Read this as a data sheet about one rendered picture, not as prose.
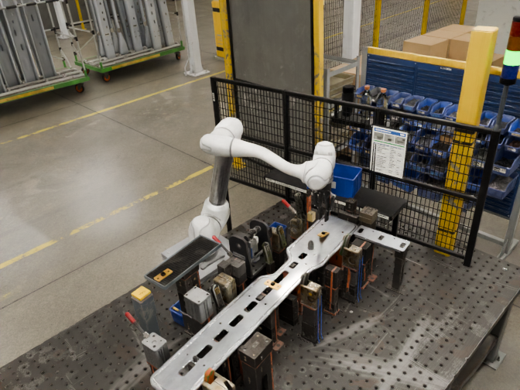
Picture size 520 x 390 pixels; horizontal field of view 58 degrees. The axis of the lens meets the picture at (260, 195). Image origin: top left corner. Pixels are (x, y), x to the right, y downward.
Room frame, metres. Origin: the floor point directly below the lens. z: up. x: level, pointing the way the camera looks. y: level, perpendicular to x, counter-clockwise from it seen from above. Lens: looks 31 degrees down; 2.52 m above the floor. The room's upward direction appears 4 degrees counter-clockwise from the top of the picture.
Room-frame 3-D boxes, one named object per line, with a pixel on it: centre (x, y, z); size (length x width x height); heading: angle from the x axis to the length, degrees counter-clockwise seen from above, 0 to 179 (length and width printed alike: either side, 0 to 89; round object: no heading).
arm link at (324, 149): (2.03, -0.32, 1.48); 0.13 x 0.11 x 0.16; 162
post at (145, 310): (1.52, 0.54, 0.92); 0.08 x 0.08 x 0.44; 51
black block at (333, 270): (1.79, -0.34, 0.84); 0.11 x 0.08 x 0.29; 51
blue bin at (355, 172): (2.50, -0.46, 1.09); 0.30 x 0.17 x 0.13; 59
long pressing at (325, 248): (1.66, -0.03, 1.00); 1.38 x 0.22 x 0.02; 141
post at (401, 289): (1.92, -0.72, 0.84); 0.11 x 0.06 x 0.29; 51
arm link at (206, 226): (2.26, 0.35, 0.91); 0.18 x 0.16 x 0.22; 162
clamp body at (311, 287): (1.62, -0.21, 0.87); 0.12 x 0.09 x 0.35; 51
